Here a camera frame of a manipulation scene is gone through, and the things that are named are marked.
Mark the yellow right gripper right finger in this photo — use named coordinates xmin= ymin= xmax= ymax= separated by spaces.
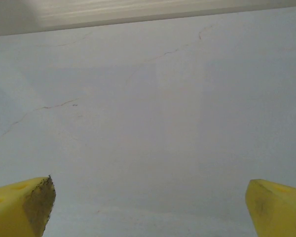
xmin=244 ymin=179 xmax=296 ymax=237

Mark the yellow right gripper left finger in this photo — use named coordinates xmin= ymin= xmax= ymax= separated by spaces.
xmin=0 ymin=175 xmax=57 ymax=237

